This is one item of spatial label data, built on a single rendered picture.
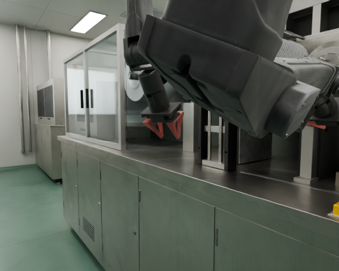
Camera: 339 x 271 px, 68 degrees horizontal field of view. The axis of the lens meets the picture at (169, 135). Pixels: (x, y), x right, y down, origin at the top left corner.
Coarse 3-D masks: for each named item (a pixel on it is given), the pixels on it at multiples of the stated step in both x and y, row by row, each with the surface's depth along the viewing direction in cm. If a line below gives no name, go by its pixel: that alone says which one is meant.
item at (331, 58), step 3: (324, 54) 74; (327, 54) 73; (330, 54) 72; (333, 54) 72; (336, 54) 72; (324, 57) 74; (327, 57) 73; (330, 57) 72; (333, 57) 72; (336, 57) 71; (327, 60) 73; (330, 60) 72; (333, 60) 72; (336, 60) 71; (333, 63) 72; (336, 63) 71
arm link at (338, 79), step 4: (336, 76) 48; (336, 80) 48; (332, 84) 48; (336, 84) 48; (332, 88) 49; (336, 88) 48; (328, 92) 51; (332, 92) 50; (320, 96) 53; (328, 96) 52; (316, 100) 53; (312, 108) 55; (308, 112) 55; (312, 112) 55; (308, 116) 55; (304, 120) 55; (308, 120) 56; (304, 124) 55; (300, 128) 55
